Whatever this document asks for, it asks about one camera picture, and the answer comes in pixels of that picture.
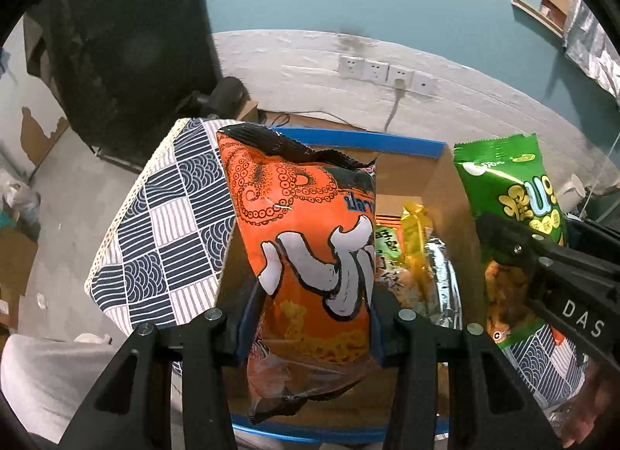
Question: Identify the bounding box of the white cup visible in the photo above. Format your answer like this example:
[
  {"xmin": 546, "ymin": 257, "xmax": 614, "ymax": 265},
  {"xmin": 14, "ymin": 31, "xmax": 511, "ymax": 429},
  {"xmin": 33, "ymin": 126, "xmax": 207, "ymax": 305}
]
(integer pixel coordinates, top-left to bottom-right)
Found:
[{"xmin": 562, "ymin": 174, "xmax": 588, "ymax": 205}]

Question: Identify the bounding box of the pale green printed packet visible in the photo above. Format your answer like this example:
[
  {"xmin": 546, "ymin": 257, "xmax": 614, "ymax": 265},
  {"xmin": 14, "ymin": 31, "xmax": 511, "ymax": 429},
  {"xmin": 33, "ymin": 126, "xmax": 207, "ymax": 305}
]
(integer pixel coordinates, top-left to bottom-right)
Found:
[{"xmin": 374, "ymin": 224, "xmax": 406, "ymax": 311}]

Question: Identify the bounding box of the flat brown cardboard sheet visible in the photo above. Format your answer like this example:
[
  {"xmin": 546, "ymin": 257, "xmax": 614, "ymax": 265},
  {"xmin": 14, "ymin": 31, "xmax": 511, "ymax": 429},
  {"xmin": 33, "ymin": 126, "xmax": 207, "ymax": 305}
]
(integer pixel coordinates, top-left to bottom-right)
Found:
[{"xmin": 0, "ymin": 224, "xmax": 40, "ymax": 334}]

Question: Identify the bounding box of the silver foil packet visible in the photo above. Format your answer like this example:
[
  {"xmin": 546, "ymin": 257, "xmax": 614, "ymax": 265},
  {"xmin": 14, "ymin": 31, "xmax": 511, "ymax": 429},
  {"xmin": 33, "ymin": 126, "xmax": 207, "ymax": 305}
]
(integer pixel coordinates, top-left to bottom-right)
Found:
[{"xmin": 422, "ymin": 237, "xmax": 468, "ymax": 332}]

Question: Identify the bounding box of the person's clothed leg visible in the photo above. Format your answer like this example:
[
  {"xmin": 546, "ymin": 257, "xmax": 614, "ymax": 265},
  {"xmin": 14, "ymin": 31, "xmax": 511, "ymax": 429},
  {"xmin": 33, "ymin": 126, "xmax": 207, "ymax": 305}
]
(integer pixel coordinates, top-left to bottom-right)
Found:
[{"xmin": 0, "ymin": 333, "xmax": 139, "ymax": 450}]

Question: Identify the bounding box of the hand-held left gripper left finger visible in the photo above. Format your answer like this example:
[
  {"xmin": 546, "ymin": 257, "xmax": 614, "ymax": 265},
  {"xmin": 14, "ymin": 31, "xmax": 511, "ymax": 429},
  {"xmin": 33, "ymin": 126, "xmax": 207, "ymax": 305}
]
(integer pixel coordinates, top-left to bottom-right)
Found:
[{"xmin": 58, "ymin": 285, "xmax": 265, "ymax": 450}]

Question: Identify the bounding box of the person's right hand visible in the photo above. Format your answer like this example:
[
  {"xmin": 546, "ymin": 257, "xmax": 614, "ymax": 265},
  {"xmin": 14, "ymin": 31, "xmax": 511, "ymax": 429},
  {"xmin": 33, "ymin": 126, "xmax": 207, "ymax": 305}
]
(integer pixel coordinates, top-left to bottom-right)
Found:
[{"xmin": 562, "ymin": 367, "xmax": 620, "ymax": 437}]

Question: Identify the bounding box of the clear plastic bag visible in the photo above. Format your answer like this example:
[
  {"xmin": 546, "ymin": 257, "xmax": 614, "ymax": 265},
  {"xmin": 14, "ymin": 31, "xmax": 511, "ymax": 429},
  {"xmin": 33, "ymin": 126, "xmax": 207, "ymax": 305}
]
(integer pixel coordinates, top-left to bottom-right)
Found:
[{"xmin": 2, "ymin": 181, "xmax": 42, "ymax": 233}]

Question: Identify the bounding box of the white wall socket with plug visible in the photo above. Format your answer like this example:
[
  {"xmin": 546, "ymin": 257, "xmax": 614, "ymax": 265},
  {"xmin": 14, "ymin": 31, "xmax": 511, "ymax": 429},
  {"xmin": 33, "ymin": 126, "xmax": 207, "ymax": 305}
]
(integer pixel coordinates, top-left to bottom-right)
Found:
[{"xmin": 387, "ymin": 65, "xmax": 415, "ymax": 91}]

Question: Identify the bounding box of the silver foil curtain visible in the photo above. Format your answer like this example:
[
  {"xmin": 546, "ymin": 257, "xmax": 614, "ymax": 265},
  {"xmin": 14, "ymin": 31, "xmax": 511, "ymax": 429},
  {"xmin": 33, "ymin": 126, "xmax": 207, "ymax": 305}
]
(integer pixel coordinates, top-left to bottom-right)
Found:
[{"xmin": 562, "ymin": 0, "xmax": 620, "ymax": 107}]

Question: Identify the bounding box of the blue white patterned tablecloth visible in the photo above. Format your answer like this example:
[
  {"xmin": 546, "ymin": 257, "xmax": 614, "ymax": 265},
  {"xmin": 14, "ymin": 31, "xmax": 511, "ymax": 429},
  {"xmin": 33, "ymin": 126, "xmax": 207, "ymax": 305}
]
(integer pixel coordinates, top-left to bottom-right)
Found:
[{"xmin": 84, "ymin": 117, "xmax": 590, "ymax": 409}]

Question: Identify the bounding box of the wooden window ledge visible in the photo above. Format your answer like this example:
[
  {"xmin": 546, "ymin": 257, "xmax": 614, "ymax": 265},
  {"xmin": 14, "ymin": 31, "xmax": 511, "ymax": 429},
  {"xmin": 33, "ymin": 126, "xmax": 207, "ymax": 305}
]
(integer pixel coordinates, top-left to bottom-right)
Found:
[{"xmin": 510, "ymin": 0, "xmax": 575, "ymax": 39}]

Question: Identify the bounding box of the thin black cable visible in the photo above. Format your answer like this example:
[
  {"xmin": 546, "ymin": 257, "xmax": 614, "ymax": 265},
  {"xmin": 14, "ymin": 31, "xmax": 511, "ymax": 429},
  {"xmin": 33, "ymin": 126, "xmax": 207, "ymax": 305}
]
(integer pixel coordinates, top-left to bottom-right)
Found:
[{"xmin": 259, "ymin": 110, "xmax": 359, "ymax": 133}]

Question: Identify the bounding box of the long yellow snack packet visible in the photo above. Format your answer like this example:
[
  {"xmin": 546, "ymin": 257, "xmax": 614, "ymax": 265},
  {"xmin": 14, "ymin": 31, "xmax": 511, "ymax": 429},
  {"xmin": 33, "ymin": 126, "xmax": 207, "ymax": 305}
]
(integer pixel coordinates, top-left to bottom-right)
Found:
[{"xmin": 400, "ymin": 200, "xmax": 437, "ymax": 315}]

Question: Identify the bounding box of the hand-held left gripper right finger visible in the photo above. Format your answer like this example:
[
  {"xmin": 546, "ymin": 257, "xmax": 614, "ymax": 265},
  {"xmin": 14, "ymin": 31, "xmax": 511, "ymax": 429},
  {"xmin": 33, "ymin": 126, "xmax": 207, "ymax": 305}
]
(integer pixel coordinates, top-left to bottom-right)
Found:
[{"xmin": 369, "ymin": 293, "xmax": 565, "ymax": 450}]

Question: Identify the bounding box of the grey power cable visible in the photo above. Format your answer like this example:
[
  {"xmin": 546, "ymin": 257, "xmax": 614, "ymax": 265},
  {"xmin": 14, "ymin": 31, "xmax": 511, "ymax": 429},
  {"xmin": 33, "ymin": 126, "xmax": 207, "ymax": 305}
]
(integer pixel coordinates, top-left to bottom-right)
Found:
[{"xmin": 384, "ymin": 79, "xmax": 406, "ymax": 134}]

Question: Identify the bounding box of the green snack bag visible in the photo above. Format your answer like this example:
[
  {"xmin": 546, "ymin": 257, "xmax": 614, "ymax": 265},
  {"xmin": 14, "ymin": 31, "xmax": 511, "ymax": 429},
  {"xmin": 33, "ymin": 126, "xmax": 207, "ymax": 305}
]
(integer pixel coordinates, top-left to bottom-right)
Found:
[{"xmin": 452, "ymin": 133, "xmax": 571, "ymax": 350}]

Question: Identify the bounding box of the orange octopus-print snack bag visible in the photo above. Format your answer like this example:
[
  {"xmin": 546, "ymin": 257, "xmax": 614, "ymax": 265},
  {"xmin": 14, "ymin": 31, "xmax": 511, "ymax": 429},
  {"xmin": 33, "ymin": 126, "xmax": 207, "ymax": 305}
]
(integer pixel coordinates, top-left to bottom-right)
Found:
[{"xmin": 215, "ymin": 123, "xmax": 379, "ymax": 426}]

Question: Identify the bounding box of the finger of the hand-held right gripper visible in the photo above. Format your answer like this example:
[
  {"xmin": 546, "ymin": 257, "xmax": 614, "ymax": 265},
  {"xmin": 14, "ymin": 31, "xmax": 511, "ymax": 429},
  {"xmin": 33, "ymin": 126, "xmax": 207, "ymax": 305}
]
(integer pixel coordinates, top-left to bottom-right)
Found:
[{"xmin": 477, "ymin": 212, "xmax": 570, "ymax": 287}]

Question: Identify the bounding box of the blue-edged cardboard box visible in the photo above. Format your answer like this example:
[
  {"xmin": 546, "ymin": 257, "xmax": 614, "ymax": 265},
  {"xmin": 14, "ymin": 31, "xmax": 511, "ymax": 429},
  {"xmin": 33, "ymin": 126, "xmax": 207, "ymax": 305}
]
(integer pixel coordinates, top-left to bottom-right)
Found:
[{"xmin": 215, "ymin": 126, "xmax": 491, "ymax": 444}]

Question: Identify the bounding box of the white single-hole wall socket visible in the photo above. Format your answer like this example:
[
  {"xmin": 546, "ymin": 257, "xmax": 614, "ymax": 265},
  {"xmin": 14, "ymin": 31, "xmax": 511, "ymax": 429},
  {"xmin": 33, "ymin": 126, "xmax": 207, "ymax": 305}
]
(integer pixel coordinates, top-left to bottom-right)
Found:
[{"xmin": 412, "ymin": 71, "xmax": 437, "ymax": 97}]

